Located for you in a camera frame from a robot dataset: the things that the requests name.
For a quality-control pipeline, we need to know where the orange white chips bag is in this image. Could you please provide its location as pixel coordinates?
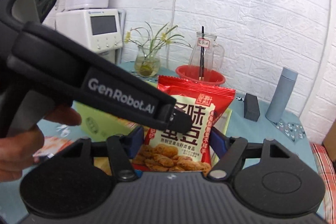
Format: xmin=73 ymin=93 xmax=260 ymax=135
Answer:
xmin=33 ymin=136 xmax=73 ymax=162

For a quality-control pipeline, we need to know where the red broad bean snack bag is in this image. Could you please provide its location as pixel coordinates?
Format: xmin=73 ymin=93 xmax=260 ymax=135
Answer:
xmin=131 ymin=76 xmax=236 ymax=175

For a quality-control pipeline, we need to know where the person's left hand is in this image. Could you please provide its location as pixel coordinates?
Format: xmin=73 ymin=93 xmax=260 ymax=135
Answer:
xmin=0 ymin=106 xmax=81 ymax=182

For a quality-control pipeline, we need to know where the green cardboard box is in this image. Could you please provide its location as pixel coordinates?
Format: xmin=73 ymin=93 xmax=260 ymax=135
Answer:
xmin=73 ymin=102 xmax=232 ymax=166

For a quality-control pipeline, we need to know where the plaid tablecloth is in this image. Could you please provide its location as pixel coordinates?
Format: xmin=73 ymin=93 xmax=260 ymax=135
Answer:
xmin=310 ymin=143 xmax=335 ymax=223

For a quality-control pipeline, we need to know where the black rectangular case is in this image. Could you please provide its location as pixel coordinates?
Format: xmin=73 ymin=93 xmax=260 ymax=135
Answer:
xmin=244 ymin=93 xmax=260 ymax=122

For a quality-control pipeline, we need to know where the white water dispenser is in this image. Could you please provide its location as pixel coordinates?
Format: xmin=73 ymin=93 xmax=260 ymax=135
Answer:
xmin=55 ymin=9 xmax=123 ymax=64

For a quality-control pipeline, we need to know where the brown cardboard box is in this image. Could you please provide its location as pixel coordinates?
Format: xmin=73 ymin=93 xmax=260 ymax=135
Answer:
xmin=323 ymin=123 xmax=336 ymax=162

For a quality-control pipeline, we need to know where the grey blue thermos bottle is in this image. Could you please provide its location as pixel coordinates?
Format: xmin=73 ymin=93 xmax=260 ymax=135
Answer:
xmin=265 ymin=67 xmax=298 ymax=123

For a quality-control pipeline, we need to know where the vase with yellow flowers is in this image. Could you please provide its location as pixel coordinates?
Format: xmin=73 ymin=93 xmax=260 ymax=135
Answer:
xmin=124 ymin=22 xmax=191 ymax=77

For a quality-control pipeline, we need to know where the red plastic basin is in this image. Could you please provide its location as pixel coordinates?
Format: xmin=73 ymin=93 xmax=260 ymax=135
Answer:
xmin=175 ymin=65 xmax=226 ymax=86

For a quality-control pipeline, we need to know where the black straw in pitcher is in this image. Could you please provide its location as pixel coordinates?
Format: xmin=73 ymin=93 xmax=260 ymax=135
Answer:
xmin=199 ymin=26 xmax=205 ymax=80

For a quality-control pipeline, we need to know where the glass pitcher with label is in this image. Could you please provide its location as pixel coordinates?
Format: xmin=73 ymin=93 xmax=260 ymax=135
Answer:
xmin=188 ymin=32 xmax=225 ymax=71

